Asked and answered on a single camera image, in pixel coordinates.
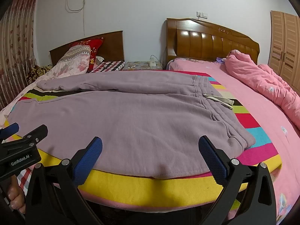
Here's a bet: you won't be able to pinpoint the person's left hand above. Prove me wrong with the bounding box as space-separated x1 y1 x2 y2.
6 175 27 214

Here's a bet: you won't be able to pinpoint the red pillow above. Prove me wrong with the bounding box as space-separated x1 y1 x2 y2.
70 37 105 73

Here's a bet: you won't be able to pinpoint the striped blanket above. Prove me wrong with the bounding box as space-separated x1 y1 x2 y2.
0 70 279 209

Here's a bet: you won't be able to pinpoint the air conditioner cable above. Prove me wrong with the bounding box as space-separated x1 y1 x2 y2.
66 0 87 34

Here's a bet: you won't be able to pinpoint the glossy wooden headboard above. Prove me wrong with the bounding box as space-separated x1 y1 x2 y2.
166 17 260 67

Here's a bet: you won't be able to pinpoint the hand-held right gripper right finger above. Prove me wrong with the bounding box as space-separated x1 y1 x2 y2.
198 135 277 225

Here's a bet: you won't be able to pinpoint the dark wooden headboard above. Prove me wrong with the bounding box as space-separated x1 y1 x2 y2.
49 30 125 67

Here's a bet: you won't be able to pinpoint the floral curtain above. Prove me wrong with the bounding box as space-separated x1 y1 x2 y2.
0 0 40 109

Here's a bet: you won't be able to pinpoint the purple pants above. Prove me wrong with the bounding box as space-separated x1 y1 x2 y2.
8 71 256 179

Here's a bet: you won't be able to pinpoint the wooden wardrobe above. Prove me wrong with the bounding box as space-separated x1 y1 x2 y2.
268 10 300 89

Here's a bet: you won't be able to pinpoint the brown patterned blanket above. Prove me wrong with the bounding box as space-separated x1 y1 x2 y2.
26 65 53 83

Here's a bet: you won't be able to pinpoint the nightstand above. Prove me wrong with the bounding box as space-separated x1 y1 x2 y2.
124 61 163 71

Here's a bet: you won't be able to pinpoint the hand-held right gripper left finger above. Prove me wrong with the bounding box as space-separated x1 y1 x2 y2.
25 136 104 225

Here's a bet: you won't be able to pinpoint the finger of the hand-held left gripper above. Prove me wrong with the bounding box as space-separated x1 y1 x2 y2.
0 122 20 141
2 124 48 151

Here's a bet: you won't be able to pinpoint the pink bed sheet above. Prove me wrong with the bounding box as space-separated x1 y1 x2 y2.
166 57 300 225

